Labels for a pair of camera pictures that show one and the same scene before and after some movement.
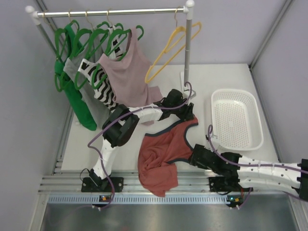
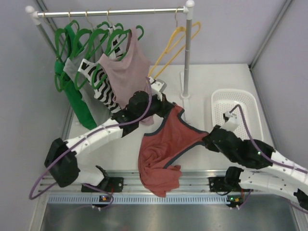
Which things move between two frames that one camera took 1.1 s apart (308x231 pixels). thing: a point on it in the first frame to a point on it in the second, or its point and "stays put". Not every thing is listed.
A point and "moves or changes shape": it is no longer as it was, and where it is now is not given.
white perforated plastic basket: [236, 121] stays put
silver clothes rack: [34, 15] stays put
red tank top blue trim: [157, 150] moves or changes shape
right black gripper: [192, 161] to [208, 143]
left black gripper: [186, 112] to [167, 106]
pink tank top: [130, 75] stays put
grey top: [93, 49] stays put
